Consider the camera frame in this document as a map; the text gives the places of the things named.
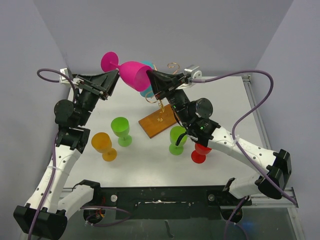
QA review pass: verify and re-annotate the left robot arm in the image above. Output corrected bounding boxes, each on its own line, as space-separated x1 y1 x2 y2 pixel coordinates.
13 68 120 240

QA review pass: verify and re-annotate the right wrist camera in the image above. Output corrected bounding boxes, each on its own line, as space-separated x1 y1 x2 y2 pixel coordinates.
177 65 203 90

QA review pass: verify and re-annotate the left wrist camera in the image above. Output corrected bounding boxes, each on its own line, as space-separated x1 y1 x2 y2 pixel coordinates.
59 67 73 85

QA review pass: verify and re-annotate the red wine glass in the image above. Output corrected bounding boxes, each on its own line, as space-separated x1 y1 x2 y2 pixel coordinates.
191 143 212 164

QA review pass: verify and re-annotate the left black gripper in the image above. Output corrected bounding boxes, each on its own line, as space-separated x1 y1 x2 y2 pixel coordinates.
76 70 120 126

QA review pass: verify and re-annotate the green wine glass right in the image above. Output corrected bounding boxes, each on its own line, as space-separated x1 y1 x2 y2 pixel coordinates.
169 126 188 156

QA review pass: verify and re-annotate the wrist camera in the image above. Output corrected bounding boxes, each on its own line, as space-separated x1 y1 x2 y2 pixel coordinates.
177 65 203 90
59 67 73 85

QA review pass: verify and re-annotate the orange wine glass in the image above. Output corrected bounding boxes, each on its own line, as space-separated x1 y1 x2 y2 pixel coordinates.
91 132 117 162

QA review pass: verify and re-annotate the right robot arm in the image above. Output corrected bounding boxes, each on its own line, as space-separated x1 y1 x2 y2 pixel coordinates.
146 70 296 205

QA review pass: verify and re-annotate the green wine glass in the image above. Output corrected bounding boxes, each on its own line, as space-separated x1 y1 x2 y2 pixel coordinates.
110 117 132 147
169 126 188 156

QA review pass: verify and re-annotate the gold wire glass rack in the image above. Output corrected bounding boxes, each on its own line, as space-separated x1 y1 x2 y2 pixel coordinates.
144 62 181 113

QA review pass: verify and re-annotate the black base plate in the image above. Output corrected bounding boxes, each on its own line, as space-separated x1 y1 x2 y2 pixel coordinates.
85 185 240 220

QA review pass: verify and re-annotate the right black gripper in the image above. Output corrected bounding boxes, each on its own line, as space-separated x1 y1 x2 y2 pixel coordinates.
147 69 193 126

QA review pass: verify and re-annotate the wooden rack base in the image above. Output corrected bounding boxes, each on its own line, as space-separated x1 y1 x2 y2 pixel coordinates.
138 104 177 139

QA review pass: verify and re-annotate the green wine glass left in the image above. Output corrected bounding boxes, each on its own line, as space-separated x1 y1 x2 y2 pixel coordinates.
110 117 132 147

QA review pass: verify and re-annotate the blue wine glass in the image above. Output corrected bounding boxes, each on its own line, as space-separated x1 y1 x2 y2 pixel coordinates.
140 61 155 98

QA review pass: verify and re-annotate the magenta wine glass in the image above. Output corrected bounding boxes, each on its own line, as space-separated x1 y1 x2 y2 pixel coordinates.
100 51 153 92

